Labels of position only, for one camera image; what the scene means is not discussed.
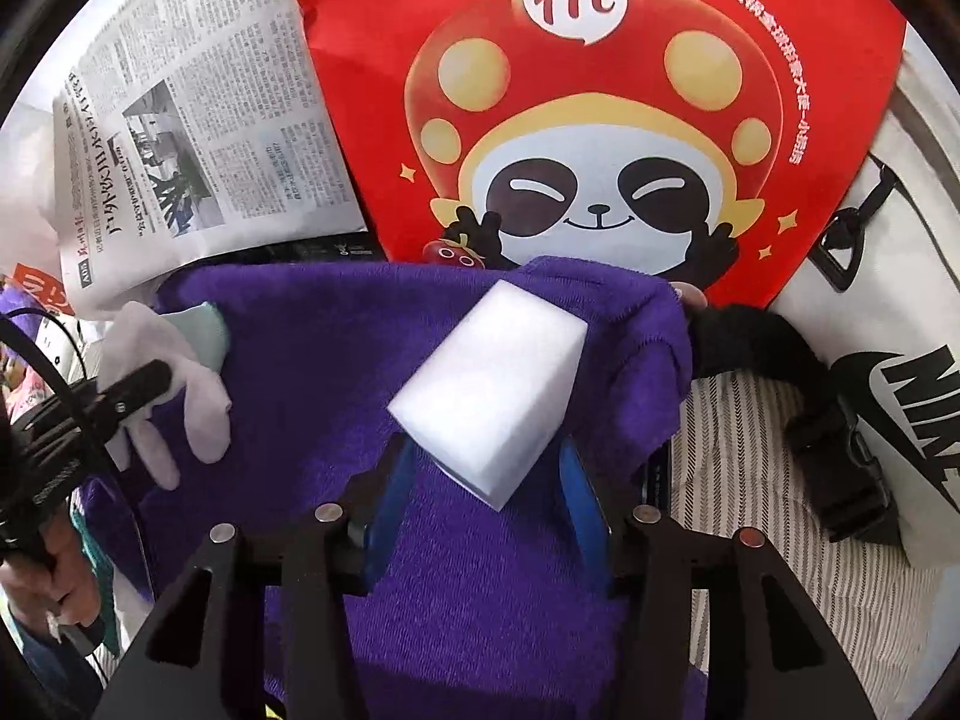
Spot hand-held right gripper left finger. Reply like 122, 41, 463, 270
90, 431, 421, 720

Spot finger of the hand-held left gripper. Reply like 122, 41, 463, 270
94, 358, 173, 422

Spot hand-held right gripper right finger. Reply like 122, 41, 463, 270
559, 435, 878, 720

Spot white cotton glove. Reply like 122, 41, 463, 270
97, 300, 233, 488

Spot person's left hand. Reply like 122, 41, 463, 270
0, 517, 102, 635

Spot pale green cloth piece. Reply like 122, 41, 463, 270
161, 301, 230, 372

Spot purple towel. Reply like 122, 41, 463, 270
75, 255, 710, 720

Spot white shopping bag orange logo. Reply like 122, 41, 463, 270
0, 262, 76, 331

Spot striped bed sheet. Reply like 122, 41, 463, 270
667, 371, 946, 720

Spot newspaper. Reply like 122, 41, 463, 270
49, 0, 368, 316

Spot white canvas bag black logo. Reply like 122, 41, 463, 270
686, 22, 960, 571

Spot red panda paper bag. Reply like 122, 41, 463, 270
277, 0, 908, 312

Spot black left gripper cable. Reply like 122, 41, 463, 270
0, 311, 162, 616

